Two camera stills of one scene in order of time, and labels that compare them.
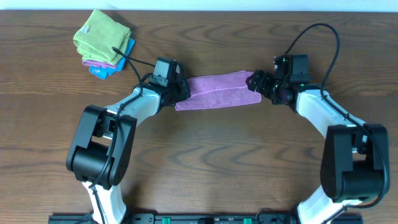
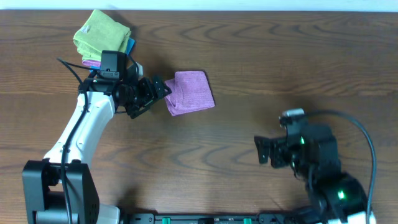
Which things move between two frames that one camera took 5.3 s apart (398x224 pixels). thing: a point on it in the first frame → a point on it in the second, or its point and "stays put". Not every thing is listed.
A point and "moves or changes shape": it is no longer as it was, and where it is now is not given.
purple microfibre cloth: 221,89 moves or changes shape
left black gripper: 185,93 → 150,96
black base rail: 344,218 stays put
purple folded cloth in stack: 99,64 stays put
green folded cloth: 96,38 stays put
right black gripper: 261,88 → 278,146
